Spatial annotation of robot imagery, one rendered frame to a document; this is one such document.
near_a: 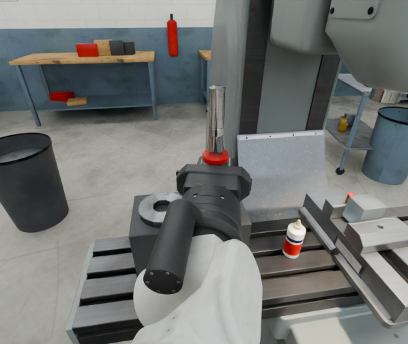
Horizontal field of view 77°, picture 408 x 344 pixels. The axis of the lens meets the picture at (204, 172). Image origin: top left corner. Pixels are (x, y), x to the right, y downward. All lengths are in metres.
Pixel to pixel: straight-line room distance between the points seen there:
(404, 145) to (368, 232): 2.20
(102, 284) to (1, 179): 1.53
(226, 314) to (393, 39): 0.39
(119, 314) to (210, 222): 0.37
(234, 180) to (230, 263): 0.18
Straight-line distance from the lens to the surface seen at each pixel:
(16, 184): 2.08
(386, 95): 0.55
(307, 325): 0.74
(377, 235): 0.68
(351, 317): 0.79
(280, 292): 0.63
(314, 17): 0.58
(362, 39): 0.48
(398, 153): 2.86
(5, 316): 1.94
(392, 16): 0.45
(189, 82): 4.73
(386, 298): 0.65
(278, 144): 0.92
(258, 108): 0.87
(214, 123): 0.41
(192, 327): 0.20
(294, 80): 0.89
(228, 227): 0.30
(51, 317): 1.81
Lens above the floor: 1.41
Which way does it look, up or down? 32 degrees down
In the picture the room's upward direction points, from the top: straight up
